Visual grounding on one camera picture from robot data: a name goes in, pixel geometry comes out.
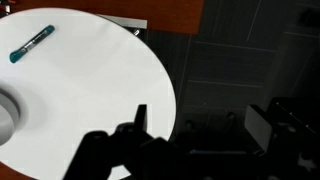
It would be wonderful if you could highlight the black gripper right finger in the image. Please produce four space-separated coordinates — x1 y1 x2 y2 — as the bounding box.
244 104 278 158

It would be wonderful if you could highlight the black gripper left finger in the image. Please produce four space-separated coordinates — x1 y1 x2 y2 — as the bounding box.
63 103 158 180

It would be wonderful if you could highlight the teal capped pen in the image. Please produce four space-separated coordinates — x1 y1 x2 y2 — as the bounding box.
9 24 56 64

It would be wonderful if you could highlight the grey bowl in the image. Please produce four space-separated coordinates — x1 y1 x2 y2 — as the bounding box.
0 87 22 146

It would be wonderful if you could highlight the white table base leg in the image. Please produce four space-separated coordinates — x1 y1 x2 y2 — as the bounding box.
99 14 148 36

